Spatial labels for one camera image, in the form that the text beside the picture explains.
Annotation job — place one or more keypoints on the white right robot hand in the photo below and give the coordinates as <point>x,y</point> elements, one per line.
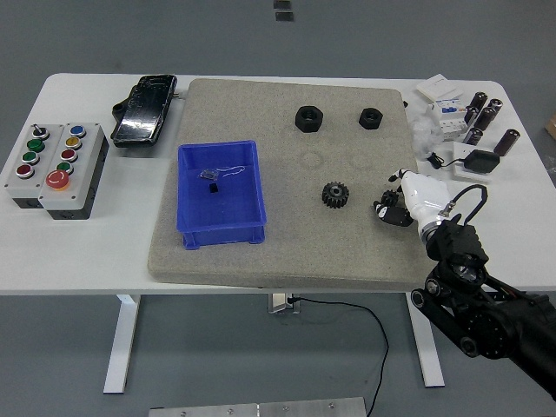
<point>423,195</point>

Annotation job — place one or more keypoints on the black metal gear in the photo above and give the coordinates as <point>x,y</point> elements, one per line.
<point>335,195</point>

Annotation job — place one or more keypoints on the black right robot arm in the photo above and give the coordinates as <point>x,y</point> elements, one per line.
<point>486,321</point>

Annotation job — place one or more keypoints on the small black hex nut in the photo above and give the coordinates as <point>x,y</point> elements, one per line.
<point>371,118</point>

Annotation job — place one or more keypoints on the large black hex nut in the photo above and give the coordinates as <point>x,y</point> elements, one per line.
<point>309,118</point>

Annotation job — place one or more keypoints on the brown cardboard box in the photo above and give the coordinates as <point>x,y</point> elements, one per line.
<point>551,127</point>

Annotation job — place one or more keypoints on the silver table control box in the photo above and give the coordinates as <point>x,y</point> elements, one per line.
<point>280,303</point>

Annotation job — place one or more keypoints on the blue plastic box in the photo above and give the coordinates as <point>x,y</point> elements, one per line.
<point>217,208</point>

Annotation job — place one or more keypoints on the grey emergency-stop control box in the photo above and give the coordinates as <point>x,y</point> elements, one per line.
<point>82,174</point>

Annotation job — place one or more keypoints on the grey four-button control box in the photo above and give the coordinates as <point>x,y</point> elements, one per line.
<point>19,187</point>

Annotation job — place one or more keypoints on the crumpled clear plastic bag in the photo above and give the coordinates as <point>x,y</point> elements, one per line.
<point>425,134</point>

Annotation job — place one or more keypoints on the black power adapter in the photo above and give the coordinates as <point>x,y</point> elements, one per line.
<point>482,161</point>

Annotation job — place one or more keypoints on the dark cylindrical capacitor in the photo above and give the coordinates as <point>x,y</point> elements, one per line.
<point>480,100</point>
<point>474,136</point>
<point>486,118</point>
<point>495,105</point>
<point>471,116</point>
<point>508,141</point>

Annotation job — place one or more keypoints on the white circuit breaker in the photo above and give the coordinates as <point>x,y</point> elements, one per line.
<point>452,119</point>

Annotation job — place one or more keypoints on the grey-brown foam mat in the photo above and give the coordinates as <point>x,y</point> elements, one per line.
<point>282,195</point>

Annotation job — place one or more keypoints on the white table leg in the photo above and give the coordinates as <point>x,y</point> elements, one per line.
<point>432,365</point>
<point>122,343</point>

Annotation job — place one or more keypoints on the white thread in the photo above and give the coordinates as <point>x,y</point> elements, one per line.
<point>230,174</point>

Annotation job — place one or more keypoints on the small black cube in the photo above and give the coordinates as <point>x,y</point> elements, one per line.
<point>213,189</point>

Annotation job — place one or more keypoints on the small clear plastic piece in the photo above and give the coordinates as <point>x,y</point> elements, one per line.
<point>208,175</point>

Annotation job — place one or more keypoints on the dark floor plate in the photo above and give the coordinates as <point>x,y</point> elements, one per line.
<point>282,4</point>
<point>285,16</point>

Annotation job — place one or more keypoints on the silver metal plate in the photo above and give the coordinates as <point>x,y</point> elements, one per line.
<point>256,409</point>

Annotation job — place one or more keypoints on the black plastic-wrapped device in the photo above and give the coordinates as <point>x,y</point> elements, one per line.
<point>141,110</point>

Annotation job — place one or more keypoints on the white wall switch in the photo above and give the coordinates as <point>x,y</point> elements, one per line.
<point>438,87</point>

